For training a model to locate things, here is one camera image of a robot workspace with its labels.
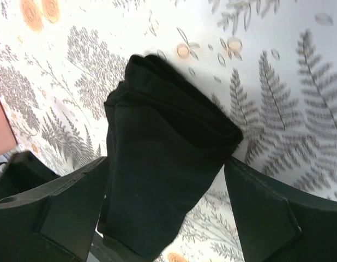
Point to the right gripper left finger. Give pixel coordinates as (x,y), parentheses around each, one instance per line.
(55,221)

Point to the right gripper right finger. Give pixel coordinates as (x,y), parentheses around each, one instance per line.
(276,222)

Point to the black boxer underwear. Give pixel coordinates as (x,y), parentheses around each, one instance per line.
(166,142)

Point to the pink compartment organizer tray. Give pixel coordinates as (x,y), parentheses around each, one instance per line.
(7,138)

